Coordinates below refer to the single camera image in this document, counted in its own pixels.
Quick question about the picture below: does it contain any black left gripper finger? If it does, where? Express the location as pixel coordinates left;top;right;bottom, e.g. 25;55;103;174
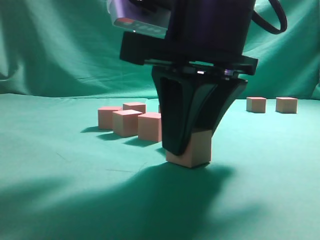
151;67;215;156

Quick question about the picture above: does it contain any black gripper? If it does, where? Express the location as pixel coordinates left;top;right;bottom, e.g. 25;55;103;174
119;0;258;133

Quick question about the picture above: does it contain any red cube column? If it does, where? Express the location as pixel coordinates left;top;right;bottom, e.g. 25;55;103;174
122;102;147;114
112;109;143;137
275;97;298;114
166;128;213;168
138;112;162;143
246;97;267;113

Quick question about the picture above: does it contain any green cloth backdrop and cover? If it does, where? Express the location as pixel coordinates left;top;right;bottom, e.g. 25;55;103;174
0;0;320;240

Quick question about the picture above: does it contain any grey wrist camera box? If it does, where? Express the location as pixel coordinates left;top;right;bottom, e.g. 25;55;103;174
106;0;174;38

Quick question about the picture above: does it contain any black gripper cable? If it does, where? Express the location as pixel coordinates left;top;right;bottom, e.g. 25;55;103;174
252;0;288;35

